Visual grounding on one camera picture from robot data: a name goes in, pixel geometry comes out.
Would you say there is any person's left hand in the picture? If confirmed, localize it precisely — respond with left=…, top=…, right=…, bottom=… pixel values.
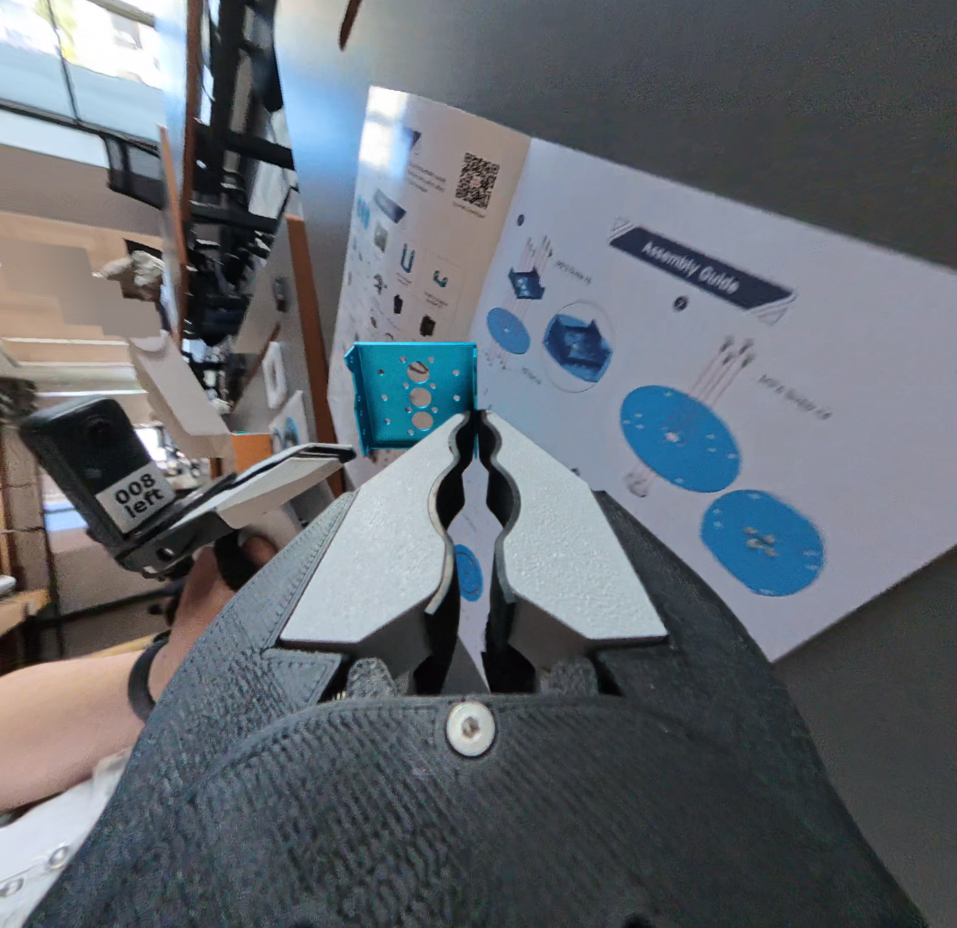
left=153, top=539, right=278, bottom=693

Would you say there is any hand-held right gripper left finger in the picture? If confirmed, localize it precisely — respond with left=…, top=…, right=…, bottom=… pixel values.
left=277, top=410, right=476, bottom=696

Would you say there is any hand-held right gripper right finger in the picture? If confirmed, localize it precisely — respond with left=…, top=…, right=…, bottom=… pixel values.
left=477, top=410, right=669, bottom=696

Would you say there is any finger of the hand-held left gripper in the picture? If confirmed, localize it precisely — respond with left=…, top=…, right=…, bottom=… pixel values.
left=172, top=461, right=351, bottom=533
left=236, top=443, right=358, bottom=486

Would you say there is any blue metal bracket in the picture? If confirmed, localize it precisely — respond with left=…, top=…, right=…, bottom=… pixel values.
left=344, top=341, right=479, bottom=458

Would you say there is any white printed instruction sheet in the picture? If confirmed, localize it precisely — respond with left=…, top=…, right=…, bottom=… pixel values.
left=326, top=85, right=957, bottom=663

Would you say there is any white wedge-shaped panel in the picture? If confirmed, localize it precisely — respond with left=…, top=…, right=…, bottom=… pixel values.
left=129, top=333, right=234, bottom=454

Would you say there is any black wristband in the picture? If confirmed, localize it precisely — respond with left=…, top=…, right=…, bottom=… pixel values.
left=126, top=629, right=174, bottom=723

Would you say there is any person's left forearm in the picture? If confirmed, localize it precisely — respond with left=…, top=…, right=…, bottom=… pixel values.
left=0, top=647, right=161, bottom=813

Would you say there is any large window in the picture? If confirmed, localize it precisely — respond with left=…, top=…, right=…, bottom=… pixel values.
left=0, top=0, right=188, bottom=196

